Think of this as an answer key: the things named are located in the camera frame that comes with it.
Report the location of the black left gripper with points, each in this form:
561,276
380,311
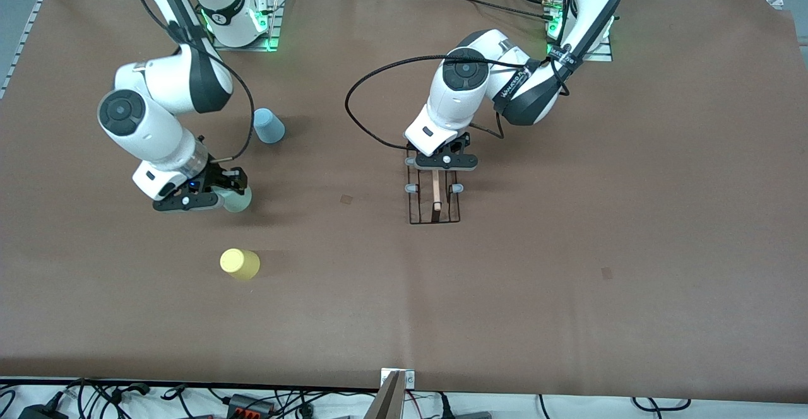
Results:
458,146

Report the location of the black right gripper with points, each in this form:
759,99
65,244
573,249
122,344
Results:
222,177

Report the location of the pale green plastic cup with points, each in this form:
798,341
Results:
240,201

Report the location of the yellow plastic cup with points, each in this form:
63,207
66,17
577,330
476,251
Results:
240,264

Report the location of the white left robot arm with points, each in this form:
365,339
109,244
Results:
461,91

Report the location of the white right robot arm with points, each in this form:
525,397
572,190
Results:
158,135

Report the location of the light blue plastic cup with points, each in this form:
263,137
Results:
268,127

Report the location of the brown table cover sheet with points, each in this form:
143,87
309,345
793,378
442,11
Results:
442,312

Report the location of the black orange connector box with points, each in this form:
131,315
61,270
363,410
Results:
249,405

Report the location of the black plug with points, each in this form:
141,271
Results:
444,406

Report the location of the flat grey box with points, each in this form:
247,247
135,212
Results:
472,415

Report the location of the black power adapter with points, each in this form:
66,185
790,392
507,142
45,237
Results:
41,413

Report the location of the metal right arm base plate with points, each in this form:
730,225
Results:
275,21

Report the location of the aluminium side rail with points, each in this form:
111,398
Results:
22,40

